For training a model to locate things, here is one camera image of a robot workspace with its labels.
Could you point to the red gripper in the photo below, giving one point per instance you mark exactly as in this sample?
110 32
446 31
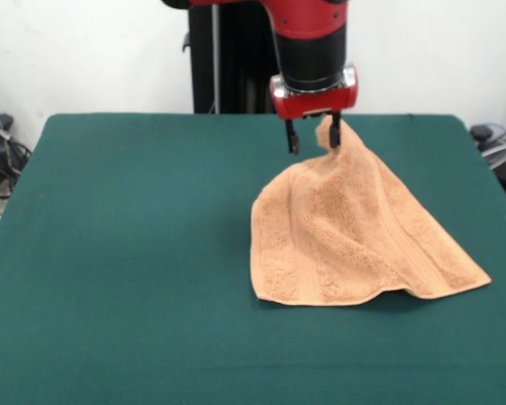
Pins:
316 103

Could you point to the tan terry towel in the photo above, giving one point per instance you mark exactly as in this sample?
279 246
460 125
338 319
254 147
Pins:
341 236

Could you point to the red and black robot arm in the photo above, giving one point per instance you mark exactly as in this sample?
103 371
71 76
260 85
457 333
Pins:
312 55

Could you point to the dark green table cloth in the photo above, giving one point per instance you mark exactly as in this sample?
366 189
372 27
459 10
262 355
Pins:
109 295

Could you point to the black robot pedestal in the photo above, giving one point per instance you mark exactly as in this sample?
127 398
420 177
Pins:
236 63

